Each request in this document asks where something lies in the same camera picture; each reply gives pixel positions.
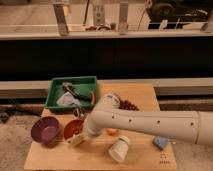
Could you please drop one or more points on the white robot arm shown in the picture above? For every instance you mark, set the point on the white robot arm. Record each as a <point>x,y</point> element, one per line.
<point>189,126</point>

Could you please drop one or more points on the red bowl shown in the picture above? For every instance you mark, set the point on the red bowl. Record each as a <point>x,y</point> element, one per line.
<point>73,128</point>

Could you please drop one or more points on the purple bowl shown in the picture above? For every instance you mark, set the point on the purple bowl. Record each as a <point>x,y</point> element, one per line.
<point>45,130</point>

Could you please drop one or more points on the orange carrot in tray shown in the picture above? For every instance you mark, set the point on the orange carrot in tray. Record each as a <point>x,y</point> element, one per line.
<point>93,99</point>

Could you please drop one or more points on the green plastic tray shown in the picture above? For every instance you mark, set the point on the green plastic tray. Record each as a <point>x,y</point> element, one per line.
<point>84,84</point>

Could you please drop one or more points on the bunch of dark grapes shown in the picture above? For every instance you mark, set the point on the bunch of dark grapes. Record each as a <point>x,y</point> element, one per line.
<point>127,105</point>

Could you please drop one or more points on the small metal object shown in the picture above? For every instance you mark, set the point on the small metal object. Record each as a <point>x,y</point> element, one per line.
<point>79,113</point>

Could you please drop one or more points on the dark tool in tray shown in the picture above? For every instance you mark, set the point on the dark tool in tray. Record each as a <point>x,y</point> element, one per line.
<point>73,91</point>

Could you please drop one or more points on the grey cloth in tray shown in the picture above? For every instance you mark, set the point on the grey cloth in tray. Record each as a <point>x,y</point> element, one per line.
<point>67,99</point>

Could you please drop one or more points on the orange round fruit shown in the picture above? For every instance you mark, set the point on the orange round fruit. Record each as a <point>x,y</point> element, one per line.
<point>111,131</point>

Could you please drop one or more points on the wooden board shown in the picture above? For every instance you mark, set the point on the wooden board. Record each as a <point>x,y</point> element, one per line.
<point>93,155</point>

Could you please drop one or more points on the white paper cup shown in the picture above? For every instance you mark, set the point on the white paper cup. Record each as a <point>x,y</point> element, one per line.
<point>119,149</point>

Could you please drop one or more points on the blue sponge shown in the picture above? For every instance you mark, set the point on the blue sponge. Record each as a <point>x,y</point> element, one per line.
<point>160,142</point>

